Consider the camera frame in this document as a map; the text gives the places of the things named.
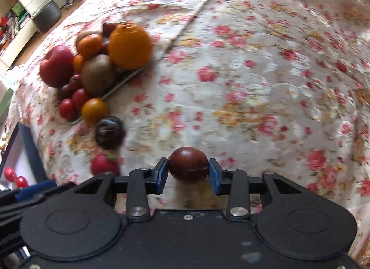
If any smooth dark passion fruit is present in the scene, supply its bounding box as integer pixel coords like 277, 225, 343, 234
168, 147, 209, 184

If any large brown kiwi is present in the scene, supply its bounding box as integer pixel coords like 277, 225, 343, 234
81, 54, 117, 94

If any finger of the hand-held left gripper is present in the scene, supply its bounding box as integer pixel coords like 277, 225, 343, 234
0, 181, 76, 222
15, 180, 57, 202

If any yellow orange tomato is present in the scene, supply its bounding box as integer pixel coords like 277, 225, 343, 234
81, 98, 109, 126

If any small red tomato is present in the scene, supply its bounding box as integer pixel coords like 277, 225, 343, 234
72, 88, 91, 110
69, 74, 83, 91
59, 98, 78, 121

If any small orange tangerine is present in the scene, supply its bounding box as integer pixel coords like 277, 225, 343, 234
77, 34, 104, 59
72, 54, 86, 74

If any large red apple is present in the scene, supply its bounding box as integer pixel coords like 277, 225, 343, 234
40, 45, 75, 88

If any large orange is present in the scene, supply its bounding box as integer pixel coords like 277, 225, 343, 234
108, 22, 153, 70

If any small red plum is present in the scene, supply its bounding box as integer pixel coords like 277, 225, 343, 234
91, 153, 121, 176

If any floral tablecloth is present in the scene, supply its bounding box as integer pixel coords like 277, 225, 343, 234
6, 0, 370, 264

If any white oblong plate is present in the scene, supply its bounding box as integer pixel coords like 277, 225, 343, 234
69, 62, 154, 125

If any black box with white inside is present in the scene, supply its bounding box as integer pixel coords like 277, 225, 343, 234
0, 122, 49, 190

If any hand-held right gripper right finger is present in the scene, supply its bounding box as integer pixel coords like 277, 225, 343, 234
209, 157, 305, 219

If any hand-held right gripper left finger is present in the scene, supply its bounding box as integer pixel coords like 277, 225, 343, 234
74, 157, 169, 220

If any wrinkled dark passion fruit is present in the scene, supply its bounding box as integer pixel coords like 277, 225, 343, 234
95, 116, 126, 150

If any grey pot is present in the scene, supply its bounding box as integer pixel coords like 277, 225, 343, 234
33, 0, 62, 33

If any small brown kiwi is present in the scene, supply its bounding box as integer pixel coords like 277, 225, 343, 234
76, 31, 97, 51

